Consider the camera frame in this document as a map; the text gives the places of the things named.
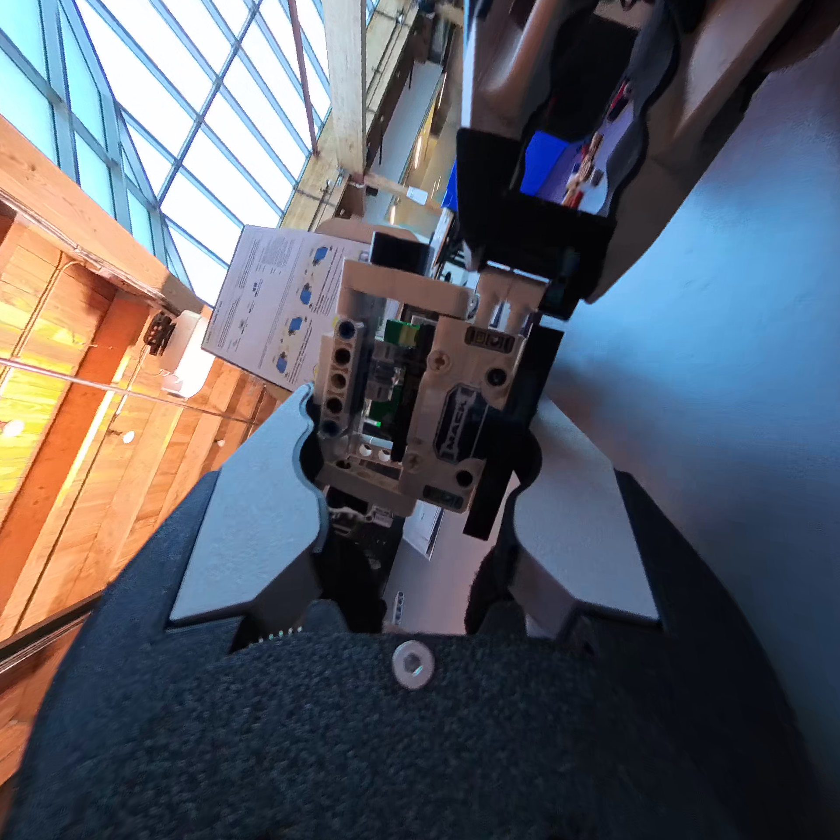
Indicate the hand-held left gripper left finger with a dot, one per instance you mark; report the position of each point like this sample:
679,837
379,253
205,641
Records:
256,525

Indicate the black wall device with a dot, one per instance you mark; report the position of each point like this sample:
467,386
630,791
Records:
157,331

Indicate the grey lego beam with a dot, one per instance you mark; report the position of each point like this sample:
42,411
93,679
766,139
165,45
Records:
398,607

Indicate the glass skylight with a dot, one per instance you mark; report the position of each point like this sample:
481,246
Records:
197,98

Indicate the white instruction poster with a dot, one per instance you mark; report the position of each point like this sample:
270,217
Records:
262,295

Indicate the white wall box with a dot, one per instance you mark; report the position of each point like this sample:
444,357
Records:
187,348

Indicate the blue plastic bin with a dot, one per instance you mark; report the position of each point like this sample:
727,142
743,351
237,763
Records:
551,164

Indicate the pile of small colourful lego pieces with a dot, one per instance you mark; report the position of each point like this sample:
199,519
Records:
594,141

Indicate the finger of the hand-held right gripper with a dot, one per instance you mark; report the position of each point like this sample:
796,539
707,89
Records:
709,79
505,65

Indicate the white black lego truck model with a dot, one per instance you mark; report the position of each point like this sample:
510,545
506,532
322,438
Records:
453,394

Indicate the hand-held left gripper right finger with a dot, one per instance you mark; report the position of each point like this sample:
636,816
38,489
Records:
577,525

